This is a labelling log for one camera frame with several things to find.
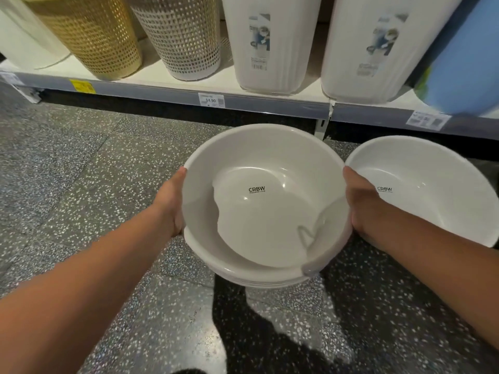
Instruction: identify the person's right hand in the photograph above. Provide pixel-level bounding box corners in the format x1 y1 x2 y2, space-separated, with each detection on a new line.
343 166 390 246

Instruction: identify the person's left hand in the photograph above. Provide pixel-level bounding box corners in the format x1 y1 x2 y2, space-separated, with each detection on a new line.
153 166 188 238

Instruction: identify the white plastic basin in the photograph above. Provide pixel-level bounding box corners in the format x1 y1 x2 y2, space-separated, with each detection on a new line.
181 123 352 278
183 226 354 289
345 135 499 248

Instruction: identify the person's left forearm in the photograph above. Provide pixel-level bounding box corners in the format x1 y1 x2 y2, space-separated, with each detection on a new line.
0 204 174 374

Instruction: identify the person's right forearm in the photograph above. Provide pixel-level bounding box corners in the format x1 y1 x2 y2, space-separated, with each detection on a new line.
366 206 499 351

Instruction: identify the white shelf with grey edge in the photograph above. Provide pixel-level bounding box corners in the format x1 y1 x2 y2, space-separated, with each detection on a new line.
329 85 499 141
0 21 333 121

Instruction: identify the white price tag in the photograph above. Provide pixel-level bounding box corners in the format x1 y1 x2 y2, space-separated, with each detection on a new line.
198 92 226 109
405 110 452 132

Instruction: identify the yellow price tag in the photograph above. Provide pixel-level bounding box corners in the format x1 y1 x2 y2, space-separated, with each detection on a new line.
69 79 96 95

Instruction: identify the white ribbed bin with label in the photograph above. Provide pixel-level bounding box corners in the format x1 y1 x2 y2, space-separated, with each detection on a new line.
321 0 465 105
221 0 323 95

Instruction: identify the white perforated laundry basket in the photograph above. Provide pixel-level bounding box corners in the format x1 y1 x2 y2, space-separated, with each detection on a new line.
124 0 222 82

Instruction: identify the blue plastic bin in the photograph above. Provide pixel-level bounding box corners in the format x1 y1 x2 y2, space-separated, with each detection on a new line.
414 0 499 117

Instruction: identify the yellow perforated laundry basket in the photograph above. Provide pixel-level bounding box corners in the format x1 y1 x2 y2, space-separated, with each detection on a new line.
16 0 143 81

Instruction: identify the plain white plastic bin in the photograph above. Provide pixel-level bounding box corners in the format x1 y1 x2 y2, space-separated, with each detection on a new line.
0 0 71 70

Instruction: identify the white metal shelf bracket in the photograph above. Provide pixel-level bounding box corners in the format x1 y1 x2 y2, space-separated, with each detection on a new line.
313 100 335 141
12 85 43 104

